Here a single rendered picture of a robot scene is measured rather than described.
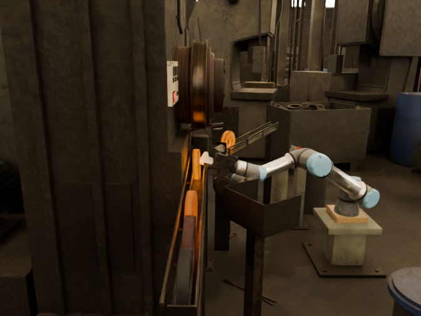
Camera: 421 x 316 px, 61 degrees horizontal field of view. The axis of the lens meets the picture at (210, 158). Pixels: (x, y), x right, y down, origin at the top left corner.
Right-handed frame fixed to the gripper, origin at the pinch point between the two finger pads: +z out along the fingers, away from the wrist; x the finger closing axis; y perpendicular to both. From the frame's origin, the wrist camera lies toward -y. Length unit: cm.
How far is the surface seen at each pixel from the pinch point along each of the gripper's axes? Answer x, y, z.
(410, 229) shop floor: -81, -33, -176
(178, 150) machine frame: 25.8, 9.8, 9.5
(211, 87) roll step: -3.7, 36.7, 2.5
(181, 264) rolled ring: 93, 0, -1
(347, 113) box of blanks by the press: -231, 30, -156
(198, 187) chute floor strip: 7.8, -10.9, -4.3
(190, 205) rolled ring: 58, 1, 0
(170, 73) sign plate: 26, 40, 20
